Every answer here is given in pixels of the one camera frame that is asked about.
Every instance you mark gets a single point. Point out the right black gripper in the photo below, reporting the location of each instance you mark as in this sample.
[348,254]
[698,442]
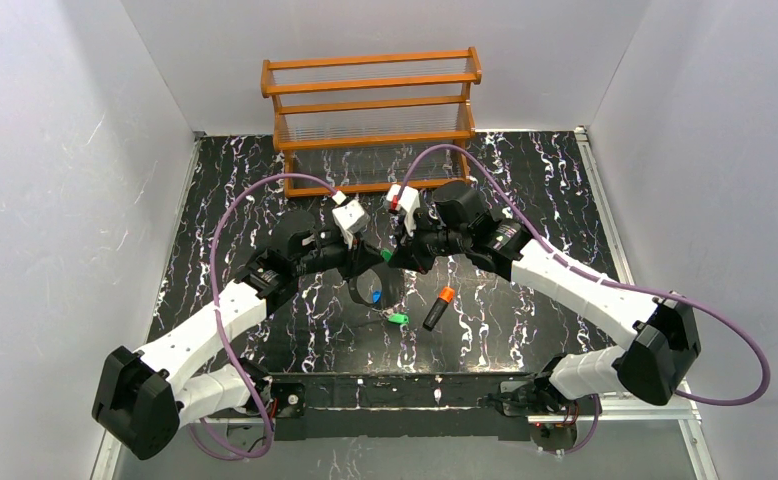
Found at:
[419,245]

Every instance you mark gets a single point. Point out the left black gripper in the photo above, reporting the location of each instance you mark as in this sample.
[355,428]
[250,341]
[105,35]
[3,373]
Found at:
[354,256]

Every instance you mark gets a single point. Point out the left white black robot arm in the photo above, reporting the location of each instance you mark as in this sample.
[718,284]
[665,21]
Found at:
[145,396]

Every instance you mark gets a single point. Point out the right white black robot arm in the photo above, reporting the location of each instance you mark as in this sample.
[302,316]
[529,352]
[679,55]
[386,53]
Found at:
[655,342]

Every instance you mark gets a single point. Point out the orange capped black marker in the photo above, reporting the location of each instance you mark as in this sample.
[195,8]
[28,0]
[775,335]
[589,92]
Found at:
[437,310]

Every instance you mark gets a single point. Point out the orange wooden shelf rack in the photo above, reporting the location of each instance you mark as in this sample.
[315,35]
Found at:
[371,100]

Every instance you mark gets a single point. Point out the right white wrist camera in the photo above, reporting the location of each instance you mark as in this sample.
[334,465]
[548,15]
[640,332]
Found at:
[404,201]

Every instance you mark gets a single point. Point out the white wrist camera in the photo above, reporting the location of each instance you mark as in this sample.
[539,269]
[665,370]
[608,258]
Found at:
[404,201]
[349,216]

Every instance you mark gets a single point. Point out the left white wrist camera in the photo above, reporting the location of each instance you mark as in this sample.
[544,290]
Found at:
[349,216]

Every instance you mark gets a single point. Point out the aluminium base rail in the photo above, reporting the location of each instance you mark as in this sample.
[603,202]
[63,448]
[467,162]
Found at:
[440,426]

